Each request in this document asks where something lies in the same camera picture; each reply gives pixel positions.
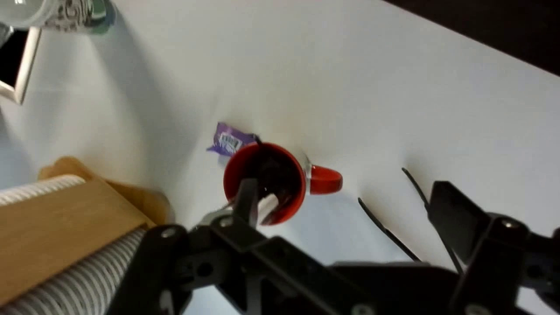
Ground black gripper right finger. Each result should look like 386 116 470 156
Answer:
428 180 489 263

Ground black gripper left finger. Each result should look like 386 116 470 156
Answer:
232 179 258 226

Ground black tongs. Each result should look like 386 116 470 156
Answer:
356 166 463 273

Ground wooden cup dispenser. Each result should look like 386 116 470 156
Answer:
0 156 169 305

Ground white utensil in mug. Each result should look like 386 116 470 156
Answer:
257 194 278 224

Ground purple snack packet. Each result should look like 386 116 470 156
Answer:
208 123 255 156

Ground stack of paper cups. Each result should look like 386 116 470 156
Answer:
0 180 146 315

